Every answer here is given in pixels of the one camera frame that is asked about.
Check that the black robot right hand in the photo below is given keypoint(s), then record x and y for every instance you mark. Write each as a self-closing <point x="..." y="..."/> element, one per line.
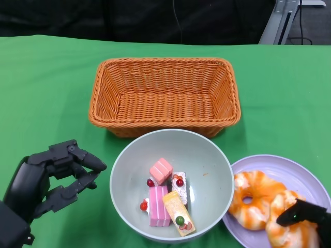
<point x="310" y="213"/>

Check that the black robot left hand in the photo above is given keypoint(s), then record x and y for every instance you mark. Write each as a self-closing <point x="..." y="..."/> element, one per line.
<point x="28" y="180"/>

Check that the orange white toy bread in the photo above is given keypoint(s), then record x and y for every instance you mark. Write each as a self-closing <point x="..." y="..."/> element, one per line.
<point x="289" y="237"/>
<point x="261" y="186"/>

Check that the grey-green bowl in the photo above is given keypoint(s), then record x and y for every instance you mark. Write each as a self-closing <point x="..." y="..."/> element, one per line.
<point x="191" y="155"/>

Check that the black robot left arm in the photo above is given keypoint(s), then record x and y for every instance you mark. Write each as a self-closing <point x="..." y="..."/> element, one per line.
<point x="10" y="227"/>

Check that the lavender plate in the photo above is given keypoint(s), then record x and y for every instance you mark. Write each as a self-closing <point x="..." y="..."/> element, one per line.
<point x="284" y="165"/>

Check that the brown white strawberry cake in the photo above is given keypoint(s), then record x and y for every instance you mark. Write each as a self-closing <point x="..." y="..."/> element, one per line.
<point x="181" y="192"/>

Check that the long magenta striped cake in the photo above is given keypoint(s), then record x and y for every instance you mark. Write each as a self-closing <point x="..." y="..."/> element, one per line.
<point x="157" y="206"/>

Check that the yellow cake slice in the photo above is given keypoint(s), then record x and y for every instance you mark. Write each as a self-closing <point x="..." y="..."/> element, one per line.
<point x="178" y="211"/>

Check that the salmon pink cube cake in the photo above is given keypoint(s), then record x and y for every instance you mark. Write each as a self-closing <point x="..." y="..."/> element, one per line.
<point x="161" y="170"/>

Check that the orange wicker basket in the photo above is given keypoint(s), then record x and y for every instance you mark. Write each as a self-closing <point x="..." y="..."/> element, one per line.
<point x="165" y="108"/>

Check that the green tablecloth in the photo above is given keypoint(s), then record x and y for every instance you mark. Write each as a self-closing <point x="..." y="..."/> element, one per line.
<point x="38" y="90"/>

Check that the black backdrop cloth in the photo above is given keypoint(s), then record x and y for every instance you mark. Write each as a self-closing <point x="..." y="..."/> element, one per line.
<point x="77" y="18"/>

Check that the grey metal stand frame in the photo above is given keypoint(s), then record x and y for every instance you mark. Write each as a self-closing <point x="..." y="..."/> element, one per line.
<point x="275" y="25"/>

